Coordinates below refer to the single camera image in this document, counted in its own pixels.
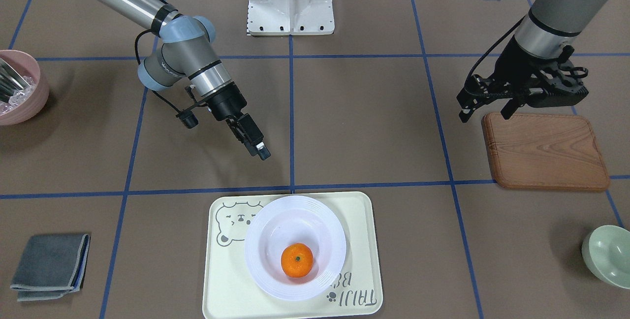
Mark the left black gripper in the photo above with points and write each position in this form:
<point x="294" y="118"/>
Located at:
<point x="515" y="62"/>

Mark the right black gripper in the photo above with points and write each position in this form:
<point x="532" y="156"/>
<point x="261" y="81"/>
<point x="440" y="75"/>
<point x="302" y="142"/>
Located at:
<point x="228" y="102"/>

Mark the white plate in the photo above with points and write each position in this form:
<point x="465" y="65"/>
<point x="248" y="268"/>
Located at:
<point x="283" y="222"/>

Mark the orange fruit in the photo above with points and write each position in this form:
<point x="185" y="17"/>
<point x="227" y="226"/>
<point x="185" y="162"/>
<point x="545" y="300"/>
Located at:
<point x="297" y="260"/>

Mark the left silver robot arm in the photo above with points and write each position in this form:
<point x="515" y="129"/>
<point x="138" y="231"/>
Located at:
<point x="547" y="31"/>

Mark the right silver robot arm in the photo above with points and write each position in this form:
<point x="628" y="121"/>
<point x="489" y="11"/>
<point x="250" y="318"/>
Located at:
<point x="187" y="52"/>

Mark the wooden tray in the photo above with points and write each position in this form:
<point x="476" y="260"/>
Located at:
<point x="544" y="152"/>

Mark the cream bear tray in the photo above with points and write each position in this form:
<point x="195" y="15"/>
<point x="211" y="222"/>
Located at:
<point x="229" y="291"/>

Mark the green ceramic bowl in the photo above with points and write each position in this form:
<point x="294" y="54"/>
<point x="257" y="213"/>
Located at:
<point x="606" y="253"/>

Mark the grey folded cloth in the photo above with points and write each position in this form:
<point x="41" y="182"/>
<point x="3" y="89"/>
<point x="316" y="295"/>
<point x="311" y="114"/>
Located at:
<point x="51" y="266"/>

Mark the pink bowl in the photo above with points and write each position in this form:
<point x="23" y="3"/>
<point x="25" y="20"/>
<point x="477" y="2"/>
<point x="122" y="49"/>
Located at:
<point x="26" y="107"/>

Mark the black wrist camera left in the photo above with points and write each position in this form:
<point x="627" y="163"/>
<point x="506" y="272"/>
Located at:
<point x="557" y="86"/>

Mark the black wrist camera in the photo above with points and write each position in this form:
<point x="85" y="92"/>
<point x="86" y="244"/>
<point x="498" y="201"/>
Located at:
<point x="187" y="116"/>
<point x="557" y="86"/>

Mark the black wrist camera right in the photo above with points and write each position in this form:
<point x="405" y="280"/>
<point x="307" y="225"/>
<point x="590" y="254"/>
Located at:
<point x="187" y="116"/>

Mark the white camera pillar base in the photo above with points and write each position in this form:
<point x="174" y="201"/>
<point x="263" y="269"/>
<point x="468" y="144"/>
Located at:
<point x="290" y="17"/>

